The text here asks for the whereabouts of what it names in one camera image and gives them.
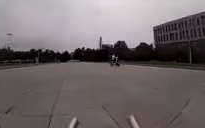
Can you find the pole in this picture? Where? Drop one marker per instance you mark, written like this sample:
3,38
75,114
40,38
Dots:
190,53

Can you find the row of dark trees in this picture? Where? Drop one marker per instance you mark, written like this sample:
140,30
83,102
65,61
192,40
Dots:
140,53

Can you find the thin distant tower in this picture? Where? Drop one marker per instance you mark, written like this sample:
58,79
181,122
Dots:
100,42

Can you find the person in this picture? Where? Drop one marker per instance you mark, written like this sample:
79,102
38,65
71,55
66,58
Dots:
114,60

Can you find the floodlight mast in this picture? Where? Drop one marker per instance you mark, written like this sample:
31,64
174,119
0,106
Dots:
9,41

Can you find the large curved grey building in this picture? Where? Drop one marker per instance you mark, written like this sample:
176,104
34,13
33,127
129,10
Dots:
186,30

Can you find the robot's own part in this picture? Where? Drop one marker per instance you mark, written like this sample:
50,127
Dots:
72,122
134,122

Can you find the grass strip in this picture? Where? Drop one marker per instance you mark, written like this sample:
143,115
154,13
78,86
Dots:
176,64

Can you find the grey paved plaza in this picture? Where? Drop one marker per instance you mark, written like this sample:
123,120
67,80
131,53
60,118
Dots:
96,90

